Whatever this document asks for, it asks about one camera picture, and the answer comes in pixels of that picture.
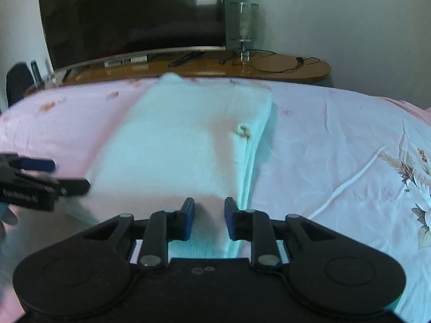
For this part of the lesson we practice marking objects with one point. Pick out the pink floral bedsheet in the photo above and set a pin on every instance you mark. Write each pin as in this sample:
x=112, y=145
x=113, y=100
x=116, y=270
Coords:
x=320, y=148

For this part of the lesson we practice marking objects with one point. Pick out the person's left hand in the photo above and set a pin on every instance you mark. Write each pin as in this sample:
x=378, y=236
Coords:
x=8, y=218

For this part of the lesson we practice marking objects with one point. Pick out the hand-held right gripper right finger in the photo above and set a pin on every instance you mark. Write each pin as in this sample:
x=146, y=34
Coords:
x=230, y=220

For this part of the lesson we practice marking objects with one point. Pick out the black flat screen television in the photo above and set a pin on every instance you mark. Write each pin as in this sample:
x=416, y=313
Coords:
x=134, y=16

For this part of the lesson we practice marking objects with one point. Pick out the black chair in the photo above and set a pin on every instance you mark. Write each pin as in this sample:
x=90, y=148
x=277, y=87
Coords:
x=18, y=84

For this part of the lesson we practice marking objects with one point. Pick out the white knit garment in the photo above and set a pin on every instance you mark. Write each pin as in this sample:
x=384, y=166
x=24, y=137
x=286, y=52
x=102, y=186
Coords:
x=175, y=148

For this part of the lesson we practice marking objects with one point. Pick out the black remote control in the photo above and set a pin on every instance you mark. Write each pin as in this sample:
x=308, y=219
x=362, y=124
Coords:
x=185, y=59

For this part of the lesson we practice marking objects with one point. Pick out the glass table lamp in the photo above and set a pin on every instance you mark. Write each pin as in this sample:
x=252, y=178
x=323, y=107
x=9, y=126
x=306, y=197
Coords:
x=244, y=20

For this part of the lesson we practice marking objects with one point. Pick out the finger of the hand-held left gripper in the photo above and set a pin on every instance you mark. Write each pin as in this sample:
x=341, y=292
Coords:
x=37, y=165
x=74, y=187

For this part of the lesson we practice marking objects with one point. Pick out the silver set-top box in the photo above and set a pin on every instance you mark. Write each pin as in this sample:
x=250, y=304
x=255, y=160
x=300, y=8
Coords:
x=124, y=61

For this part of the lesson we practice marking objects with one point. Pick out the wooden television stand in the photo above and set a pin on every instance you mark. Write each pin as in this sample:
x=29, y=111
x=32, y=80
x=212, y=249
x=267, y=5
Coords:
x=289, y=72

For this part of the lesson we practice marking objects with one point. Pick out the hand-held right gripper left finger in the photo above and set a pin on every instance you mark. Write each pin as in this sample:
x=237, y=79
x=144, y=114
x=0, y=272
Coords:
x=188, y=218

